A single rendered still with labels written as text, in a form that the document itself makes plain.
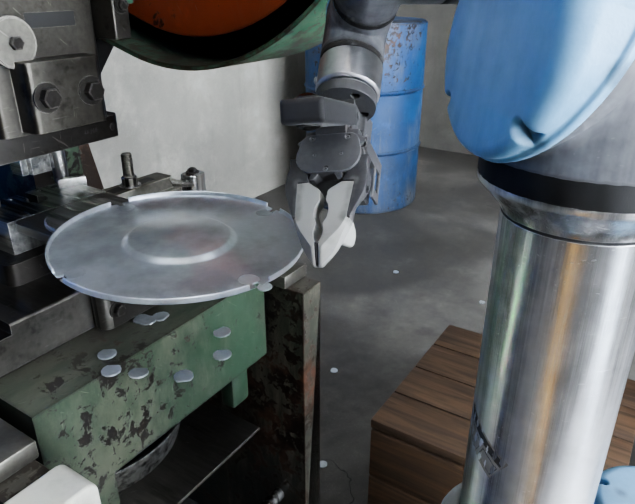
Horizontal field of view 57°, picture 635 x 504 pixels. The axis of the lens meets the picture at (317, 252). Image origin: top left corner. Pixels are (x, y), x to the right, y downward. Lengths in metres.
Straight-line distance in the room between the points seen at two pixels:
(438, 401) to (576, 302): 0.83
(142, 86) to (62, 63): 1.77
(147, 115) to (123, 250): 1.89
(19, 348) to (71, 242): 0.14
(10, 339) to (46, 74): 0.30
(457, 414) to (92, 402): 0.65
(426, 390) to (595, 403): 0.81
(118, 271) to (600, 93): 0.50
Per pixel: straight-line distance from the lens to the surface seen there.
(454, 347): 1.30
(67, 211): 0.83
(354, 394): 1.71
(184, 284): 0.61
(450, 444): 1.07
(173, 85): 2.65
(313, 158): 0.63
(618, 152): 0.29
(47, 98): 0.75
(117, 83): 2.46
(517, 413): 0.38
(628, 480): 0.59
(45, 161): 0.88
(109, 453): 0.80
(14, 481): 0.68
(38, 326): 0.78
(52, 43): 0.81
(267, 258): 0.66
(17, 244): 0.85
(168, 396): 0.84
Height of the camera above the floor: 1.06
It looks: 25 degrees down
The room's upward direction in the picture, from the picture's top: straight up
